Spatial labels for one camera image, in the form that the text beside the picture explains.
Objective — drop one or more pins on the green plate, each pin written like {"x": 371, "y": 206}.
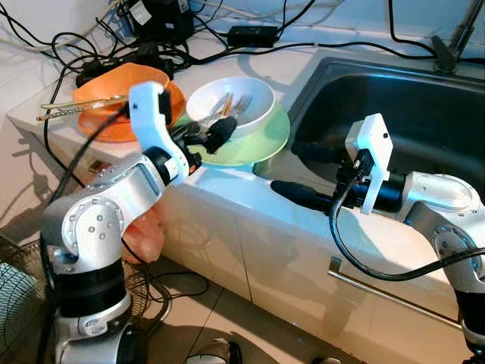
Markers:
{"x": 258, "y": 148}

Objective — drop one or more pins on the white bowl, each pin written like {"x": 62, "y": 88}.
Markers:
{"x": 254, "y": 98}

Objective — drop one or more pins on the red plastic bag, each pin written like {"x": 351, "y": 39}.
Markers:
{"x": 144, "y": 239}

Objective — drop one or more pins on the orange plate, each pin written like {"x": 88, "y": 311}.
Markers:
{"x": 114, "y": 129}

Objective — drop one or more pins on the wooden chopstick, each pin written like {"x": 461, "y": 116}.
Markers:
{"x": 227, "y": 102}

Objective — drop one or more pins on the black power adapter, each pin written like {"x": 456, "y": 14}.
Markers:
{"x": 254, "y": 35}

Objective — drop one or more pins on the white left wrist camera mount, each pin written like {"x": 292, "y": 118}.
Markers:
{"x": 148, "y": 114}

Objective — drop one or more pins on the dark metal faucet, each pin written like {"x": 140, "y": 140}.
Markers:
{"x": 455, "y": 42}

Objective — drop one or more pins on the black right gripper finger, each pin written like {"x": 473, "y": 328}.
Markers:
{"x": 299, "y": 196}
{"x": 318, "y": 152}

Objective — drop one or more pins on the black power strip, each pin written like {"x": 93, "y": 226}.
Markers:
{"x": 125, "y": 64}

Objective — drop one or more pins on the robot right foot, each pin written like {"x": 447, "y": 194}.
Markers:
{"x": 326, "y": 361}

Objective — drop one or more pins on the orange bowl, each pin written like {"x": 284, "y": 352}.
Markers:
{"x": 106, "y": 80}

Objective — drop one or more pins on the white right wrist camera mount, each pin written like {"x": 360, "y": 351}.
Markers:
{"x": 373, "y": 148}

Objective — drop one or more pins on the stainless steel sink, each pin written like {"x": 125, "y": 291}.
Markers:
{"x": 409, "y": 98}

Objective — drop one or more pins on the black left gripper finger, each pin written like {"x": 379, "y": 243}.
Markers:
{"x": 226, "y": 121}
{"x": 216, "y": 140}

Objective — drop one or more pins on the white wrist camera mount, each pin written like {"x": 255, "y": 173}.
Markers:
{"x": 373, "y": 148}
{"x": 148, "y": 114}

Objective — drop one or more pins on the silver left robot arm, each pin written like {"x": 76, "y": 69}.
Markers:
{"x": 98, "y": 220}

